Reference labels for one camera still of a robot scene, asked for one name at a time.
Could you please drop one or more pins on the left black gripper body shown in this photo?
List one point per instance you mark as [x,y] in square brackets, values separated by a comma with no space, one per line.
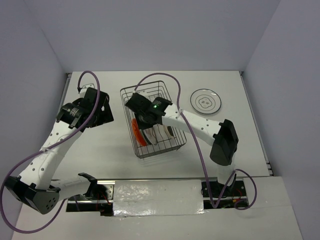
[102,116]

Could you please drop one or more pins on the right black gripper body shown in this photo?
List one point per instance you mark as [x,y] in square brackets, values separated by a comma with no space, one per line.
[143,123]

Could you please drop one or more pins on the white plate with pink pattern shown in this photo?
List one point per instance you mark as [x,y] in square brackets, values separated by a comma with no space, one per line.
[150,133]

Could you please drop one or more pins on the orange plate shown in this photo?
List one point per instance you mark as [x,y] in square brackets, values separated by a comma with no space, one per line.
[137,133]

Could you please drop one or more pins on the cream plate with dark edge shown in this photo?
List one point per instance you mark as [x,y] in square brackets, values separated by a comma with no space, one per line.
[168,131]

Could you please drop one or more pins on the white plate grey lines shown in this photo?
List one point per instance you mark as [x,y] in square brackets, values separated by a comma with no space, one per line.
[205,101]

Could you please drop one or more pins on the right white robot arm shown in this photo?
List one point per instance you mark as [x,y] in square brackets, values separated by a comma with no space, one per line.
[220,136]

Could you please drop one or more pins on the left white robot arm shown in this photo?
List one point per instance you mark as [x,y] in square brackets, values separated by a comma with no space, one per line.
[35,186]

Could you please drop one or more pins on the green rimmed white plate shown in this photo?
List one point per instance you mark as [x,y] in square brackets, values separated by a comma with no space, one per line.
[145,137]

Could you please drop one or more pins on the silver foil covered panel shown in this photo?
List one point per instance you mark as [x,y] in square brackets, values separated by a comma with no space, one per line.
[157,198]

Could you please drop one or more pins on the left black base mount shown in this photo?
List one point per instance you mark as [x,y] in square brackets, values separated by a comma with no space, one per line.
[102,199]

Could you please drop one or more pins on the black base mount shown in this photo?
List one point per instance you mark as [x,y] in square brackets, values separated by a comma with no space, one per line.
[236,193]
[102,199]

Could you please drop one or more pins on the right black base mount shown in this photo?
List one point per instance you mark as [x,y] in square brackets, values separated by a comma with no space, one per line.
[236,193]

